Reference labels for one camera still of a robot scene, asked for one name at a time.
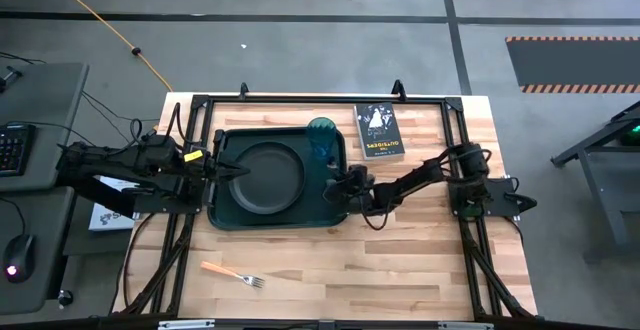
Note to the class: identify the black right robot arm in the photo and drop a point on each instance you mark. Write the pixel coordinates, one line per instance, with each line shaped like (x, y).
(415, 180)

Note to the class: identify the black desk clamp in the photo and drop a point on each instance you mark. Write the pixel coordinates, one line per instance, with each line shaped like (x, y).
(10, 77)

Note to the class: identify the yellow tag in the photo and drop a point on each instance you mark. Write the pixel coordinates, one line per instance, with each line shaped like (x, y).
(193, 156)

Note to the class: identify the black paperback book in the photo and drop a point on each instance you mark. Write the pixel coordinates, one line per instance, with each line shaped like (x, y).
(377, 130)

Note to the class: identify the grey side stand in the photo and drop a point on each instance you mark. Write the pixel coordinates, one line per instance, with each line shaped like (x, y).
(617, 190)

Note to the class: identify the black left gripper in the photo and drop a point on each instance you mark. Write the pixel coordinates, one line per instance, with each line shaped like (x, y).
(212, 170)

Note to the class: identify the black computer mouse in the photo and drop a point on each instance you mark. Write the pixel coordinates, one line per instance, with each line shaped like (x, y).
(18, 257)

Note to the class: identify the black hazard-striped floor mat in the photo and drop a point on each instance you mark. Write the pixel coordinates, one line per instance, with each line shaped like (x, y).
(575, 62)

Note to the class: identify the dark green plastic tray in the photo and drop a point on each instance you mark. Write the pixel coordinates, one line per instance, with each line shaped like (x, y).
(320, 205)

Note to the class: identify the white printed box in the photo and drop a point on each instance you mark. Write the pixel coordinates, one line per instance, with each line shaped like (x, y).
(107, 218)

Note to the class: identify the black backlit keyboard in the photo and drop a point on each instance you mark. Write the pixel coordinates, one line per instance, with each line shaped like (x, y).
(15, 150)

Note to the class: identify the silver metal bracket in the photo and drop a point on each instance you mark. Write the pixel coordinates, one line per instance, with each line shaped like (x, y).
(466, 326)
(186, 324)

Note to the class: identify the black aluminium table frame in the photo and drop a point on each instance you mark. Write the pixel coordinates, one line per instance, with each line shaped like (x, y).
(325, 99)

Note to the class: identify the black round plate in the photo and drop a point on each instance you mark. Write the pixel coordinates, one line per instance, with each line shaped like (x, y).
(267, 177)

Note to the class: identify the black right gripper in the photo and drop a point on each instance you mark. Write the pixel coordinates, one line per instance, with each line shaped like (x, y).
(361, 187)

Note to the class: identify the grey desk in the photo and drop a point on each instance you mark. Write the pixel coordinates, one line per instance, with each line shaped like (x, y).
(45, 95)

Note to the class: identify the black round knob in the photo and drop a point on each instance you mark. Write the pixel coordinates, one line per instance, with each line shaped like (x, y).
(65, 298)

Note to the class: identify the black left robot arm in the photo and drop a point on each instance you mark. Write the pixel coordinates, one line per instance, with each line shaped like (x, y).
(110, 165)

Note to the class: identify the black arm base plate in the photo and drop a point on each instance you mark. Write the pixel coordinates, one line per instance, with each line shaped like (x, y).
(502, 200)

